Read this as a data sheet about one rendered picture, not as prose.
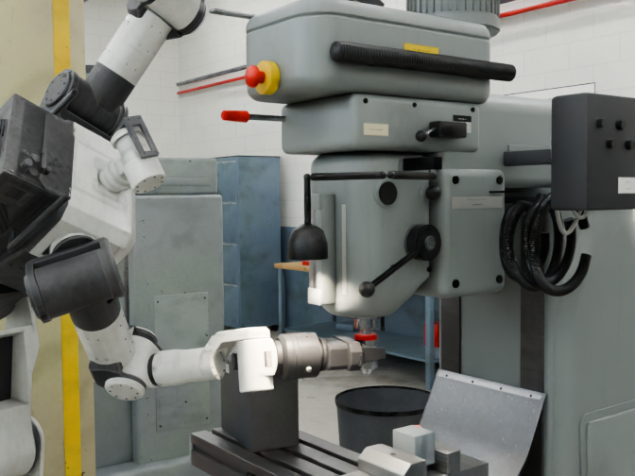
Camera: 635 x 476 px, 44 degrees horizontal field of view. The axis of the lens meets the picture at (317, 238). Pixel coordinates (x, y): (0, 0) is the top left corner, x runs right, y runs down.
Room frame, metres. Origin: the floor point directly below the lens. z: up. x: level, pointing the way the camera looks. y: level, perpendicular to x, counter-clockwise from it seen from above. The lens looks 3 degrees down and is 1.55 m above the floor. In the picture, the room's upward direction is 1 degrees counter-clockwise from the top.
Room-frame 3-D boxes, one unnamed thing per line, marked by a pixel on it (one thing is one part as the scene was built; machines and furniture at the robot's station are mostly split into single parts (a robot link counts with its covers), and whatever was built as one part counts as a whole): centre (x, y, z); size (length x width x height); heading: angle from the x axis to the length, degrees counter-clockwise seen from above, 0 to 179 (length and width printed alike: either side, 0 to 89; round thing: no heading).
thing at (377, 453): (1.44, -0.13, 1.05); 0.12 x 0.06 x 0.04; 37
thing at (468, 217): (1.70, -0.25, 1.47); 0.24 x 0.19 x 0.26; 37
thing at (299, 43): (1.59, -0.11, 1.81); 0.47 x 0.26 x 0.16; 127
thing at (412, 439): (1.47, -0.18, 1.07); 0.06 x 0.05 x 0.06; 37
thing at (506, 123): (1.88, -0.50, 1.66); 0.80 x 0.23 x 0.20; 127
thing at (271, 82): (1.44, 0.09, 1.76); 0.06 x 0.02 x 0.06; 37
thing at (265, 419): (1.91, 0.15, 1.06); 0.22 x 0.12 x 0.20; 25
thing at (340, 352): (1.55, -0.01, 1.23); 0.13 x 0.12 x 0.10; 19
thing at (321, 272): (1.52, -0.01, 1.45); 0.04 x 0.04 x 0.21; 37
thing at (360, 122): (1.61, -0.13, 1.68); 0.34 x 0.24 x 0.10; 127
